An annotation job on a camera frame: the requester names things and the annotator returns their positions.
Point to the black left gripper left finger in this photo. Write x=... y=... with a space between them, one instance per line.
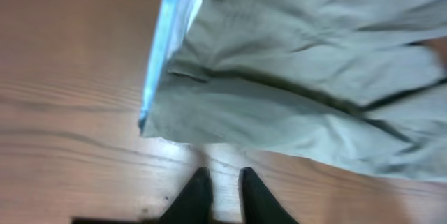
x=193 y=205

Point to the khaki green shorts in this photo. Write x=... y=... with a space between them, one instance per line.
x=348 y=83

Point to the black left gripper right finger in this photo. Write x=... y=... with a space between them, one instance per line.
x=259 y=205

